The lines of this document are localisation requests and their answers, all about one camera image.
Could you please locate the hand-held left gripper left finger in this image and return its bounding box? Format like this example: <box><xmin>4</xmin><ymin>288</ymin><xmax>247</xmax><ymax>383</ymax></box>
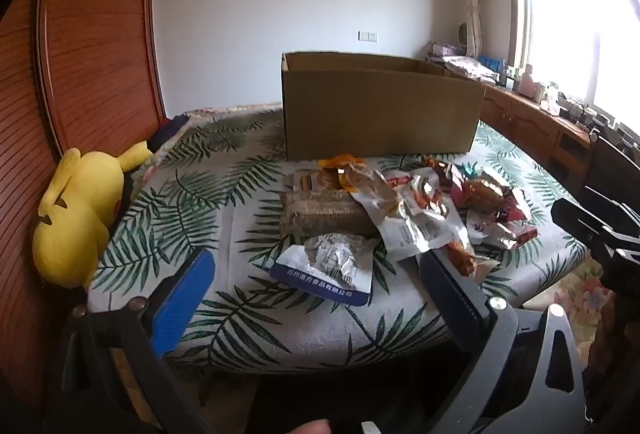
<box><xmin>60</xmin><ymin>248</ymin><xmax>217</xmax><ymax>434</ymax></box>

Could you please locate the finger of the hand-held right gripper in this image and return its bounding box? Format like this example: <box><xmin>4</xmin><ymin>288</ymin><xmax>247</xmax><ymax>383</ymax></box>
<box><xmin>551</xmin><ymin>198</ymin><xmax>640</xmax><ymax>260</ymax></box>

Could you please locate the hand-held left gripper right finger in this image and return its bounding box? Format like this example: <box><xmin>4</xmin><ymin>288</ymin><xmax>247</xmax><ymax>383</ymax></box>
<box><xmin>419</xmin><ymin>250</ymin><xmax>588</xmax><ymax>434</ymax></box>

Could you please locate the brown cardboard box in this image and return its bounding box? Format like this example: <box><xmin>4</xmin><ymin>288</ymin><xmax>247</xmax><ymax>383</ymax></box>
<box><xmin>280</xmin><ymin>52</ymin><xmax>487</xmax><ymax>162</ymax></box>

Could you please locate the person's left hand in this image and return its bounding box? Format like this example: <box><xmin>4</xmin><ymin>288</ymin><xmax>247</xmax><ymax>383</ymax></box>
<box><xmin>289</xmin><ymin>420</ymin><xmax>332</xmax><ymax>434</ymax></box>

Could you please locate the orange sausage snack packet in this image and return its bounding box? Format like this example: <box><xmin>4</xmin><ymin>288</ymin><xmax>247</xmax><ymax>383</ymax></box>
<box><xmin>442</xmin><ymin>239</ymin><xmax>478</xmax><ymax>277</ymax></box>

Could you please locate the floral quilt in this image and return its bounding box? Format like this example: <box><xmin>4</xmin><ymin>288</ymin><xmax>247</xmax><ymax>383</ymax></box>
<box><xmin>145</xmin><ymin>102</ymin><xmax>621</xmax><ymax>365</ymax></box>

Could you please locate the red and white snack packet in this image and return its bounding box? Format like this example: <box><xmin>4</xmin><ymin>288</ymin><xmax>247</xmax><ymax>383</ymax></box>
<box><xmin>387</xmin><ymin>168</ymin><xmax>443</xmax><ymax>217</ymax></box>

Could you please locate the leaf print blanket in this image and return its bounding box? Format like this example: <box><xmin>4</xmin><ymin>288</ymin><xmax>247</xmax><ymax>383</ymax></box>
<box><xmin>87</xmin><ymin>107</ymin><xmax>591</xmax><ymax>372</ymax></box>

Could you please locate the clear plastic bottle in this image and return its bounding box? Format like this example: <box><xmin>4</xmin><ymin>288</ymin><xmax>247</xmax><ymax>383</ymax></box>
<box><xmin>542</xmin><ymin>82</ymin><xmax>561</xmax><ymax>113</ymax></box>

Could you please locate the clear packet of brown snack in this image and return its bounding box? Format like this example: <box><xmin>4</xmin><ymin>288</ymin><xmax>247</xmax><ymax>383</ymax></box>
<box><xmin>344</xmin><ymin>163</ymin><xmax>402</xmax><ymax>221</ymax></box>

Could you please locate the white and blue snack packet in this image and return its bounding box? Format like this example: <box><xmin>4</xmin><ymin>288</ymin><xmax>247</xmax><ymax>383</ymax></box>
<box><xmin>270</xmin><ymin>234</ymin><xmax>375</xmax><ymax>306</ymax></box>

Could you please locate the brown candy wrapper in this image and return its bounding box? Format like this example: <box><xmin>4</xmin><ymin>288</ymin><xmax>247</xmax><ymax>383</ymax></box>
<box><xmin>421</xmin><ymin>153</ymin><xmax>453</xmax><ymax>177</ymax></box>

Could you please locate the yellow plush toy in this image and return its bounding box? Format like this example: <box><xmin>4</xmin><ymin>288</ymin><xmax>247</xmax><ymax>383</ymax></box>
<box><xmin>32</xmin><ymin>141</ymin><xmax>155</xmax><ymax>289</ymax></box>

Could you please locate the pink jar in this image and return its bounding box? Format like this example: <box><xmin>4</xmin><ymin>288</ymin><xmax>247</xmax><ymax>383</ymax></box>
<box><xmin>519</xmin><ymin>64</ymin><xmax>540</xmax><ymax>98</ymax></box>

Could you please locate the dark cloth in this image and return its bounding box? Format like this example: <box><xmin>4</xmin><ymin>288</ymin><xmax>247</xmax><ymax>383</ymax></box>
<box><xmin>150</xmin><ymin>114</ymin><xmax>190</xmax><ymax>150</ymax></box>

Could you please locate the white packet with orange print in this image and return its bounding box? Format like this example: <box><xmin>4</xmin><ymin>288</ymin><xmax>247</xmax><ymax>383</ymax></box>
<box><xmin>291</xmin><ymin>168</ymin><xmax>347</xmax><ymax>193</ymax></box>

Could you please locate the folded floral cloth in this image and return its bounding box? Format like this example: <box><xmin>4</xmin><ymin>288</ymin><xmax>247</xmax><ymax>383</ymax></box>
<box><xmin>441</xmin><ymin>55</ymin><xmax>497</xmax><ymax>81</ymax></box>

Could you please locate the wooden framed window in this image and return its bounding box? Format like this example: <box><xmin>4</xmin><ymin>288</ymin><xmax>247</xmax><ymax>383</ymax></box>
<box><xmin>504</xmin><ymin>0</ymin><xmax>640</xmax><ymax>127</ymax></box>

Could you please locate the pink box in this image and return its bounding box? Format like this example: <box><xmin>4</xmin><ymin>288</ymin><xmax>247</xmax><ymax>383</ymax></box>
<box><xmin>431</xmin><ymin>41</ymin><xmax>464</xmax><ymax>58</ymax></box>

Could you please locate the wooden headboard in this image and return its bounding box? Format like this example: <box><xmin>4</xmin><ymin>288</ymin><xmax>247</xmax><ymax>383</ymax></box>
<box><xmin>0</xmin><ymin>0</ymin><xmax>170</xmax><ymax>415</ymax></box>

